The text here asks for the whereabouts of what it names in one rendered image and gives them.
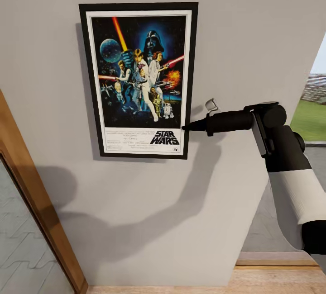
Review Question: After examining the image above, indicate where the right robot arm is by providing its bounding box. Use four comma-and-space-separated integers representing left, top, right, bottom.
182, 98, 326, 273

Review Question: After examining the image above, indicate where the poster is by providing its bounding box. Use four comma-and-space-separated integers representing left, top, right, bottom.
79, 2, 198, 160

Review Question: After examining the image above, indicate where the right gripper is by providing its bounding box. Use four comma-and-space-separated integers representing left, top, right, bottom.
182, 111, 236, 137

